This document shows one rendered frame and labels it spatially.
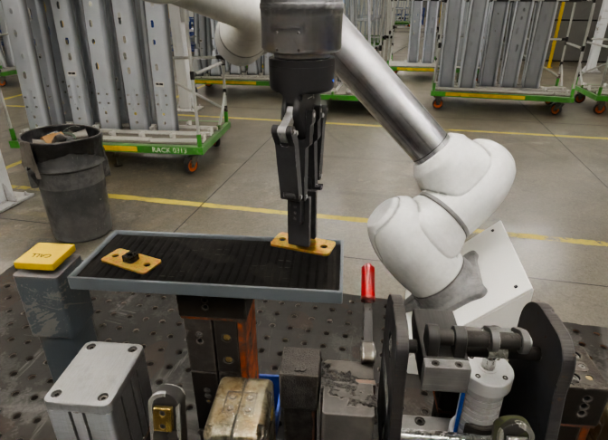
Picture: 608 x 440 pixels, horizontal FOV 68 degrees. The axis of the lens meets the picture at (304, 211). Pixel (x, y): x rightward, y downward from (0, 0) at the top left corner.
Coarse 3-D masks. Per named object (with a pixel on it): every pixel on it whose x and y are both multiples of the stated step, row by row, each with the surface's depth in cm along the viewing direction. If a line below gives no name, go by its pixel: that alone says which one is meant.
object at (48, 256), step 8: (32, 248) 68; (40, 248) 68; (48, 248) 68; (56, 248) 68; (64, 248) 68; (72, 248) 69; (24, 256) 66; (32, 256) 66; (40, 256) 66; (48, 256) 66; (56, 256) 66; (64, 256) 67; (16, 264) 65; (24, 264) 64; (32, 264) 64; (40, 264) 64; (48, 264) 64; (56, 264) 65
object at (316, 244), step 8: (272, 240) 61; (312, 240) 61; (320, 240) 61; (328, 240) 61; (288, 248) 60; (296, 248) 59; (304, 248) 59; (312, 248) 59; (320, 248) 59; (328, 248) 59
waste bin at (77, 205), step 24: (24, 144) 269; (48, 144) 267; (72, 144) 273; (96, 144) 287; (48, 168) 275; (72, 168) 279; (96, 168) 294; (48, 192) 286; (72, 192) 287; (96, 192) 298; (48, 216) 300; (72, 216) 294; (96, 216) 304; (72, 240) 302
